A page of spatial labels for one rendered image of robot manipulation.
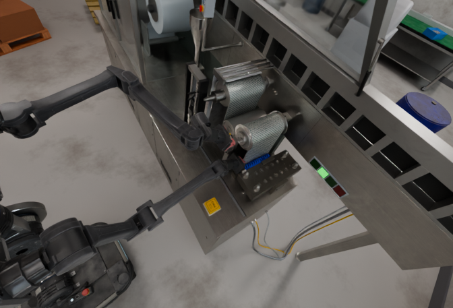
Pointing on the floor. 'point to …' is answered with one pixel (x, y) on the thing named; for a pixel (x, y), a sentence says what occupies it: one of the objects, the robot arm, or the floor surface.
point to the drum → (425, 110)
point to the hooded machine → (402, 8)
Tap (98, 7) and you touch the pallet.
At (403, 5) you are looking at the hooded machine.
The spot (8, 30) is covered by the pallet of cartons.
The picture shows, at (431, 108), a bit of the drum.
